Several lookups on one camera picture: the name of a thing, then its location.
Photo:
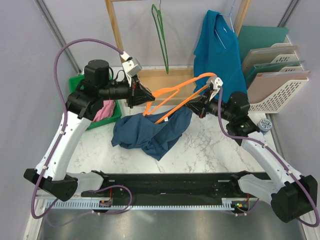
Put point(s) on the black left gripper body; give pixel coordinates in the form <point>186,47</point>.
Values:
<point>120,90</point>

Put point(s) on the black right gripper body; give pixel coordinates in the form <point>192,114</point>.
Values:
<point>207,106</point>

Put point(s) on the orange plastic hanger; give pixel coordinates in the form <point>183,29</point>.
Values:
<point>176,89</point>

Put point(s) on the dark blue t-shirt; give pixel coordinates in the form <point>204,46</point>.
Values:
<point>154,139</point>

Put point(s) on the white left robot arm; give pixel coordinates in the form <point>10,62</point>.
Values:
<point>82,105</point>

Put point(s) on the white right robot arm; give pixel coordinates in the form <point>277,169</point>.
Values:
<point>289,193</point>

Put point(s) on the teal t-shirt on rack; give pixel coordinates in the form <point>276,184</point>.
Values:
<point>217,51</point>

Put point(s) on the green plastic hanger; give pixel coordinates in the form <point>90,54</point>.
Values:
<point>158,21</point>

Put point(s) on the green plastic tray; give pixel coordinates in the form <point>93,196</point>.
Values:
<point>116,115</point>

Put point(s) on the pink cloth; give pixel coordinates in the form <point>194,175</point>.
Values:
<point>106,111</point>

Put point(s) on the pink folder front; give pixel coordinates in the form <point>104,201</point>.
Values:
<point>265,83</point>

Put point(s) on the round blue patterned tin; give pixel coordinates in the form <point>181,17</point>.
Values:
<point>264,125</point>

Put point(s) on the white perforated file organizer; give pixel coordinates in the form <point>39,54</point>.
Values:
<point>275,102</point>

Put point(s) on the beige folder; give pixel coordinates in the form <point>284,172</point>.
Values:
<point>265,55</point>

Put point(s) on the wooden clothes rack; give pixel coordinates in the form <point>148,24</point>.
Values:
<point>134,28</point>

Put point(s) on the teal folder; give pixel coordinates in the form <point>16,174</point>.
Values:
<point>256,37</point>

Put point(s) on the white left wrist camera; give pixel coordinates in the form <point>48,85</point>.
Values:
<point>131,67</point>

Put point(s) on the light blue wire hanger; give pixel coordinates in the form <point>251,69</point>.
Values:
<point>230,21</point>

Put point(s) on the aluminium frame post left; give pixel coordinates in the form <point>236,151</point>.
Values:
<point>57,33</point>

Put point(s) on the aluminium frame post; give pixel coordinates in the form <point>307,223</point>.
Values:
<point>57,33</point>
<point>288,13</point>

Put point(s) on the white slotted cable duct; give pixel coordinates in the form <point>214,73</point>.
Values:
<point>101,204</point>

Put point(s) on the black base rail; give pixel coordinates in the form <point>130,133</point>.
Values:
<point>169,188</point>

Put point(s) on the aluminium frame post right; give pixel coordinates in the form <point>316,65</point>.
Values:
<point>288,13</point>

